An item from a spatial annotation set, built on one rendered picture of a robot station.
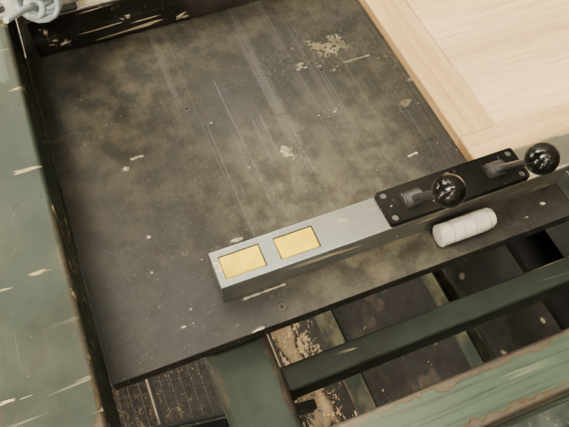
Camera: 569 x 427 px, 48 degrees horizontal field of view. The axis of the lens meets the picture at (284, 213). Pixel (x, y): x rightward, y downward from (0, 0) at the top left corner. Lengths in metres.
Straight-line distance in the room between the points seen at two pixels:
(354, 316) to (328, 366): 2.19
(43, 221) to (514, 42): 0.74
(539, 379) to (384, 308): 2.14
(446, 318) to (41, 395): 0.49
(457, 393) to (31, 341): 0.44
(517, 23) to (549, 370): 0.58
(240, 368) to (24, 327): 0.25
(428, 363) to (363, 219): 1.98
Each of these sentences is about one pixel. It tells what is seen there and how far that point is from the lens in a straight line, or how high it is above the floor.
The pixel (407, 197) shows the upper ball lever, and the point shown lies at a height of 1.50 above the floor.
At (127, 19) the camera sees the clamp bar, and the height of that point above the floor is 1.69.
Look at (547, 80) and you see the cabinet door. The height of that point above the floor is 1.22.
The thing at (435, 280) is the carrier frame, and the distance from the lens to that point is 2.45.
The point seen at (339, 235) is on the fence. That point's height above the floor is 1.57.
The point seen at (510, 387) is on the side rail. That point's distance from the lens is 0.74.
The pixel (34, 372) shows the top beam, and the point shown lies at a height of 1.91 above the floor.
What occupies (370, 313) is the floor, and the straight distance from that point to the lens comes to 2.93.
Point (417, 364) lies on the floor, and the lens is 2.79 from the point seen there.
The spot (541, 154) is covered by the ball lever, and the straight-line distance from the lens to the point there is 0.76.
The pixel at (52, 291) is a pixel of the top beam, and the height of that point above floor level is 1.88.
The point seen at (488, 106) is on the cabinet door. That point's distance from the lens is 0.98.
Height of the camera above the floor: 2.12
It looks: 39 degrees down
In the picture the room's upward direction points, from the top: 89 degrees counter-clockwise
